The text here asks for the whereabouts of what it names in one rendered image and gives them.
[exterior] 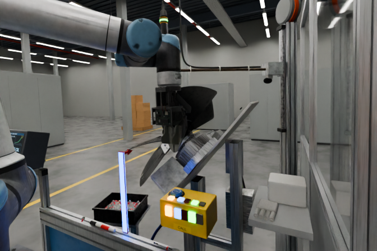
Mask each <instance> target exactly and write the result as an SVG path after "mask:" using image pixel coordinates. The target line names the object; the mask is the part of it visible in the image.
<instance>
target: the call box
mask: <svg viewBox="0 0 377 251"><path fill-rule="evenodd" d="M173 189H180V190H182V195H181V196H179V197H183V198H185V199H186V198H188V199H191V202H192V201H193V200H196V201H199V202H198V204H197V205H194V204H191V202H190V203H184V201H183V202H179V201H177V199H178V198H179V197H175V199H173V200H172V201H171V200H168V199H167V198H168V197H169V196H170V195H171V191H169V192H168V193H167V194H166V195H165V196H164V197H162V198H161V199H160V219H161V225H162V226H164V227H168V228H170V229H173V230H177V231H181V232H183V233H187V234H190V235H194V236H197V237H200V238H203V239H207V238H208V236H209V234H210V232H211V231H212V229H213V227H214V225H215V223H216V221H217V195H215V194H210V193H204V192H198V191H195V190H189V189H183V188H178V187H174V188H173ZM173 189H172V190H173ZM200 202H206V205H205V206H204V207H201V206H199V203H200ZM165 206H170V207H172V217H170V216H166V215H165ZM174 208H179V209H181V210H186V211H188V212H189V211H190V212H194V213H195V214H196V213H199V214H202V215H203V223H204V224H203V225H199V224H196V223H192V222H189V221H185V220H181V219H177V218H175V217H174Z"/></svg>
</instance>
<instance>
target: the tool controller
mask: <svg viewBox="0 0 377 251"><path fill-rule="evenodd" d="M10 133H11V137H12V142H13V146H14V149H15V151H16V152H17V153H18V154H21V155H24V156H25V160H26V164H27V166H28V167H31V168H32V169H38V168H43V166H44V163H45V161H46V159H45V156H46V152H47V147H48V141H49V136H50V133H47V132H34V131H21V130H13V129H10Z"/></svg>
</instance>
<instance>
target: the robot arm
mask: <svg viewBox="0 0 377 251"><path fill-rule="evenodd" d="M0 28H4V29H9V30H13V31H18V32H23V33H26V34H31V35H36V36H41V37H44V38H49V39H54V40H59V41H64V42H67V43H71V44H76V45H81V46H85V47H89V48H94V49H99V50H104V51H107V52H112V53H114V58H115V63H116V65H117V66H121V67H156V68H157V85H158V86H159V87H156V88H155V96H156V107H154V108H151V110H152V123H153V124H156V125H158V126H162V128H163V130H164V135H162V137H161V143H166V144H168V145H169V147H170V149H171V150H172V152H177V151H178V149H179V147H180V145H181V143H182V141H183V138H184V136H185V134H186V131H187V116H186V115H185V113H191V107H190V106H189V104H188V103H187V102H185V101H184V99H183V98H181V97H180V96H179V94H178V93H176V91H181V87H180V85H181V77H182V76H181V60H180V52H181V50H180V42H179V38H178V37H177V36H175V35H172V34H162V33H161V31H160V28H159V27H158V26H157V24H156V23H154V22H153V21H151V20H149V19H147V18H140V19H137V20H135V21H133V22H132V21H128V20H124V19H121V18H118V17H114V16H111V15H107V14H105V13H101V12H97V11H93V10H90V9H87V8H83V7H80V6H76V5H73V4H69V3H66V2H62V1H58V0H0ZM153 112H155V120H154V114H153ZM173 126H175V127H173ZM37 183H38V180H37V176H36V173H35V172H34V170H33V169H32V168H31V167H28V166H27V164H26V160H25V156H24V155H21V154H18V153H17V152H16V151H15V149H14V146H13V142H12V137H11V133H10V129H9V126H8V122H7V118H6V113H5V111H4V107H3V102H2V98H1V95H0V251H10V237H9V227H10V225H11V224H12V222H13V221H14V219H15V218H16V217H17V215H18V214H19V213H20V212H21V210H22V209H23V208H24V207H25V206H26V205H27V204H28V203H29V202H30V200H31V199H32V197H33V195H34V193H35V190H36V187H37Z"/></svg>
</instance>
